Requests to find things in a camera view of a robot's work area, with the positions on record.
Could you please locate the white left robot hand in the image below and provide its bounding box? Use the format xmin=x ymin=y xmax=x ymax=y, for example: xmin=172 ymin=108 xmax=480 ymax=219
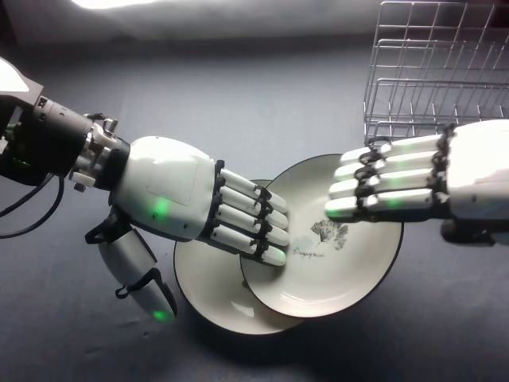
xmin=84 ymin=134 xmax=290 ymax=324

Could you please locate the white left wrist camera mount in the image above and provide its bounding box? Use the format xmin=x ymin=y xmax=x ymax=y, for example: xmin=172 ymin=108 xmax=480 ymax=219
xmin=69 ymin=117 xmax=120 ymax=194

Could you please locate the white plate with leaf print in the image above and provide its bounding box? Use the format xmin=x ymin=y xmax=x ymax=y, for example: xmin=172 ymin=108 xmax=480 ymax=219
xmin=239 ymin=154 xmax=405 ymax=319
xmin=173 ymin=178 xmax=309 ymax=335

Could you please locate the metal wire dish rack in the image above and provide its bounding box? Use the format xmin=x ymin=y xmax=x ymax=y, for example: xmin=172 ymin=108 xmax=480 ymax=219
xmin=363 ymin=1 xmax=509 ymax=145

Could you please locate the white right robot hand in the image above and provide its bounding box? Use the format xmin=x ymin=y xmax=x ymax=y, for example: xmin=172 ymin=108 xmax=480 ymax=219
xmin=324 ymin=119 xmax=509 ymax=248

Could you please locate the white cloth backdrop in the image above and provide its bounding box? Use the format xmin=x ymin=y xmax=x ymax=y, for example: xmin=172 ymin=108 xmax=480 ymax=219
xmin=7 ymin=0 xmax=509 ymax=43

